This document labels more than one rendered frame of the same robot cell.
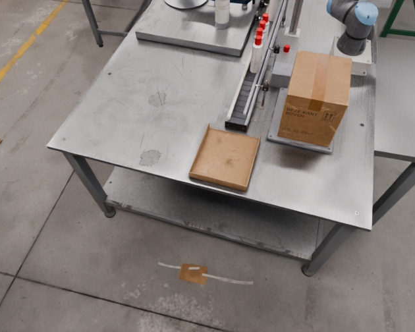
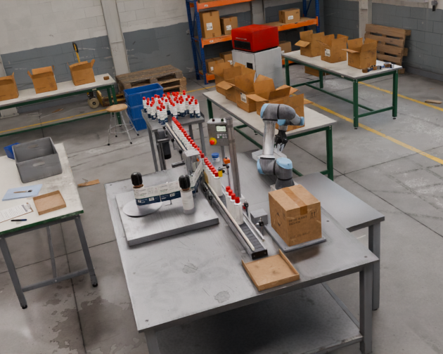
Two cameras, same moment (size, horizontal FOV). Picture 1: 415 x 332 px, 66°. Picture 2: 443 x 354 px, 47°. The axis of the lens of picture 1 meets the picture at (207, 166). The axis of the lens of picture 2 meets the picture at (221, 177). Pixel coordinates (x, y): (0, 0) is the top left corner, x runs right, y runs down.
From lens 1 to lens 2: 2.06 m
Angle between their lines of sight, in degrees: 40
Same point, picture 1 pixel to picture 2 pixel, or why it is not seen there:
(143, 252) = not seen: outside the picture
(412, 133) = (356, 212)
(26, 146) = not seen: outside the picture
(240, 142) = (270, 260)
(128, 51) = (132, 256)
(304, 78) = (286, 201)
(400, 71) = (321, 189)
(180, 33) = (164, 227)
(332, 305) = not seen: outside the picture
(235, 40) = (208, 214)
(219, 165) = (271, 276)
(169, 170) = (242, 295)
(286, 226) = (328, 328)
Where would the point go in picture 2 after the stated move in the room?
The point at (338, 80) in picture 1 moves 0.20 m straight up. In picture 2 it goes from (304, 194) to (302, 167)
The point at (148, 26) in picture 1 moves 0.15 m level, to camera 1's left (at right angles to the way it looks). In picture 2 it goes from (134, 233) to (115, 241)
